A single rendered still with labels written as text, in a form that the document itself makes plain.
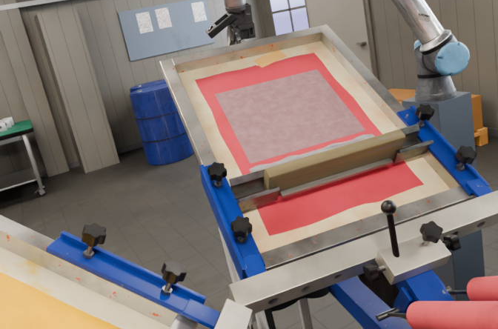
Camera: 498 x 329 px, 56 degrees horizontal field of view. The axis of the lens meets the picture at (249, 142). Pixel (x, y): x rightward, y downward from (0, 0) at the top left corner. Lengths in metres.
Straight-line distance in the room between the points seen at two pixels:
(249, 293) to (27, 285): 0.39
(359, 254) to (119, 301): 0.46
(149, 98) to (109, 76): 1.51
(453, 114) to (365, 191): 0.81
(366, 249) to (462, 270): 1.21
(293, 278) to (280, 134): 0.48
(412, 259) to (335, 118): 0.54
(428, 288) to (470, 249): 1.20
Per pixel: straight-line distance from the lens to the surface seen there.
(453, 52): 1.74
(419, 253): 0.95
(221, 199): 1.07
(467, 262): 2.17
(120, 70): 7.53
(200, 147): 1.20
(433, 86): 1.89
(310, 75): 1.48
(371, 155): 1.16
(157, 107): 6.12
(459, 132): 1.95
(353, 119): 1.35
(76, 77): 6.83
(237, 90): 1.42
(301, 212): 1.11
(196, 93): 1.42
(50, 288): 0.93
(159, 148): 6.24
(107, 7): 7.55
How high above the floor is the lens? 1.63
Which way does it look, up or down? 15 degrees down
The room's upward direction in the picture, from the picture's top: 12 degrees counter-clockwise
